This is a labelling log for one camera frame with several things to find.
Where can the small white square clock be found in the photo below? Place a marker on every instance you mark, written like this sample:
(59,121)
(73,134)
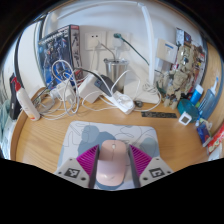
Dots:
(184,119)

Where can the tan brick-built figure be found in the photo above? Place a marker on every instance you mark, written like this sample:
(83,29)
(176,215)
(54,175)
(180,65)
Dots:
(178,80)

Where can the dark grey charger block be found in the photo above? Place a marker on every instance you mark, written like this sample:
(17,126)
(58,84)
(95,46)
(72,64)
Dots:
(104,85)

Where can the colourful figure box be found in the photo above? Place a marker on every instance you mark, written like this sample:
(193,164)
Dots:
(198,56)

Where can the white bottle with red cap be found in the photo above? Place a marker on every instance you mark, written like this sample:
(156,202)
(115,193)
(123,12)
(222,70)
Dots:
(27,103)

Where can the green gooseneck plug light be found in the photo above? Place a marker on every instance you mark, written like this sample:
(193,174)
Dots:
(131,46)

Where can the blue model kit box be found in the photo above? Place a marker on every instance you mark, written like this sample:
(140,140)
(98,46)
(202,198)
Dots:
(56,50)

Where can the grey blue-cloud mouse pad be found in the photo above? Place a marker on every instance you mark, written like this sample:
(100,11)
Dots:
(86,133)

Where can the pink computer mouse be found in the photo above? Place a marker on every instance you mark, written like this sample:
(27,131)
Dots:
(111,163)

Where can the black bag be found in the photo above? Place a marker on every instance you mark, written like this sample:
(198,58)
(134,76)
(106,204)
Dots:
(14,100)

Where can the blue tissue pack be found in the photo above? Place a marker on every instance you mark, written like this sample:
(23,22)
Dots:
(203,133)

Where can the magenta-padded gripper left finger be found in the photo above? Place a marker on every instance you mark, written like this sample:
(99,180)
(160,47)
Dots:
(71,171)

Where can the white charger block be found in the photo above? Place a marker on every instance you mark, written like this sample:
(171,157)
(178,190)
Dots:
(88,90)

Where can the blue tube with white cap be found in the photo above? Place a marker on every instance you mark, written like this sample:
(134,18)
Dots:
(196,96)

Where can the white wall socket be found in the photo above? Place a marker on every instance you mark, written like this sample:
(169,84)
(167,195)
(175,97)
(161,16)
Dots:
(123,45)
(95,40)

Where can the teal blanket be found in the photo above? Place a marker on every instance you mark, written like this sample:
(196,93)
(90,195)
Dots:
(4,123)

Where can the blue bottle with white nozzle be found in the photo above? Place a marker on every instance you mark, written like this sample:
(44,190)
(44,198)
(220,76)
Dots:
(208,101)

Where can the red chips can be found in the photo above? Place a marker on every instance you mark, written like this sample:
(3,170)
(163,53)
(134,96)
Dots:
(218,138)

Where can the steel cup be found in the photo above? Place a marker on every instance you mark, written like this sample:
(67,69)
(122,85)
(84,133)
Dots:
(116,73)

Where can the white wall-mounted box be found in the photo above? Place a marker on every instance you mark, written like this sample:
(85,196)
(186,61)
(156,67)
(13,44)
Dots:
(166,50)

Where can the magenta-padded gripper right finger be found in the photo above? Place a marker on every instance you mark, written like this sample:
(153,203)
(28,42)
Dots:
(155,170)

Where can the white power strip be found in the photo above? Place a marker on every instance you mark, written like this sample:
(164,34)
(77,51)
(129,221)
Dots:
(121,102)

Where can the black ruler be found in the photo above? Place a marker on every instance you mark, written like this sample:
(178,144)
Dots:
(158,114)

